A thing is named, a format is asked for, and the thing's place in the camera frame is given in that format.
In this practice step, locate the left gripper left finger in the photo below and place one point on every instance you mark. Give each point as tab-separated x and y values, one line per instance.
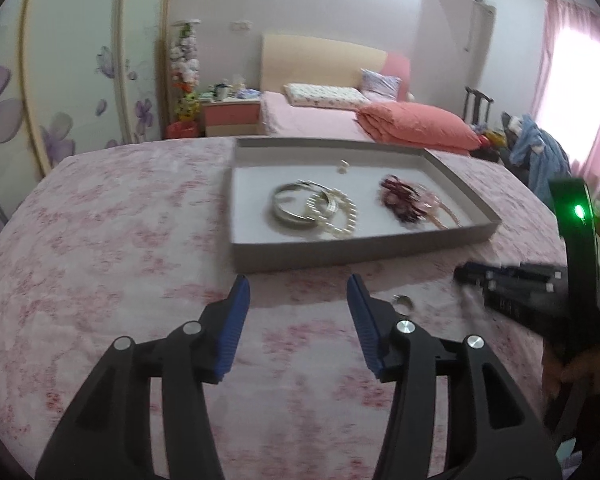
105	431

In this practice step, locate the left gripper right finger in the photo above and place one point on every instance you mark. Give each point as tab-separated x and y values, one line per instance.
493	432

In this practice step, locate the thin silver hoop bangle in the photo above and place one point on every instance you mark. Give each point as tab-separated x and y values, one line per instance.
321	202

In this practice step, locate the pearl earring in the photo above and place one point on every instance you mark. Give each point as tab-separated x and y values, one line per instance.
343	167

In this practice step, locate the person's right hand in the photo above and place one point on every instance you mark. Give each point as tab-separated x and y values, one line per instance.
555	374

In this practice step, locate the pink curtain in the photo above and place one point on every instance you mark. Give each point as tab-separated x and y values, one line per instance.
566	100

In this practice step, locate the blue bathrobe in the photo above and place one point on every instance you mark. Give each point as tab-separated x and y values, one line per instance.
533	156

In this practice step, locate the floral pink bedsheet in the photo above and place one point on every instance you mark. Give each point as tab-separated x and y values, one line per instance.
133	241

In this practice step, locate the dark wooden chair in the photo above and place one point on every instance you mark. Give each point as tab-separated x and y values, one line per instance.
477	107

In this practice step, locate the salmon folded duvet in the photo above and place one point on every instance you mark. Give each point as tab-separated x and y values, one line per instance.
418	125

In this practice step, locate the grey cardboard tray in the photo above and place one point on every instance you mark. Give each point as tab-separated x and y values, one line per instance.
261	244

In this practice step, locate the blue patterned pillow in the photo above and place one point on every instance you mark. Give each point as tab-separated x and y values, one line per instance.
386	86

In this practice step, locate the red bag on floor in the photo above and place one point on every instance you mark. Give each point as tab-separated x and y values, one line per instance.
183	129

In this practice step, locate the pink bedside table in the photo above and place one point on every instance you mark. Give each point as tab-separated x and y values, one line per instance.
231	117

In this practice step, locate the floral white pillow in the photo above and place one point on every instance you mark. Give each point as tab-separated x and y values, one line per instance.
329	97

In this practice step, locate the pink bed mattress sheet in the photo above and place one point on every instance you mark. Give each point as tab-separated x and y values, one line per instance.
279	118

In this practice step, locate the white mug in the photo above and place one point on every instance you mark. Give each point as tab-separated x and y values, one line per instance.
221	92

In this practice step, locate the floral wardrobe doors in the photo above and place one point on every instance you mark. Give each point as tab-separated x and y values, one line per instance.
75	76

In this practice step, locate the beige bed headboard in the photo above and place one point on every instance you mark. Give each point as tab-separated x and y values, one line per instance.
308	60

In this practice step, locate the plush toy tower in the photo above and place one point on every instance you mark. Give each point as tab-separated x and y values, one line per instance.
184	68

